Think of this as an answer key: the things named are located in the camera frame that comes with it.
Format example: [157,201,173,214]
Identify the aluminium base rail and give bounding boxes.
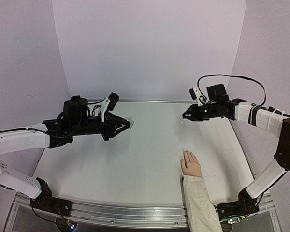
[4,188,283,232]

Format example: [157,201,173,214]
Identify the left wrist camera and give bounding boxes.
[88,92,119,123]

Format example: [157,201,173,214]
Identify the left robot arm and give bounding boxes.
[0,93,134,211]

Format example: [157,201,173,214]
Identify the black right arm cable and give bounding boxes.
[196,74,290,170]

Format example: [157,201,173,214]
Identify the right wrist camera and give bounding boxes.
[189,87,210,106]

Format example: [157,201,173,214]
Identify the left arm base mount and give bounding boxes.
[30,177,73,217]

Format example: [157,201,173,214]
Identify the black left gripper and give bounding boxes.
[72,113,131,141]

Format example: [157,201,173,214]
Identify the beige sleeved forearm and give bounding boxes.
[183,175,222,232]

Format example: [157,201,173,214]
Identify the clear nail polish bottle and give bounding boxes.
[125,116,134,129]

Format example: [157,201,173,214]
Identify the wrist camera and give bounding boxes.
[88,92,119,123]
[189,87,210,106]

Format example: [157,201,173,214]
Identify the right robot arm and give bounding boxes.
[182,84,290,199]

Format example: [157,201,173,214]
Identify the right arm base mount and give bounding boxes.
[215,187,260,222]

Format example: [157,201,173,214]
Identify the mannequin hand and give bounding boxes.
[181,150,202,177]

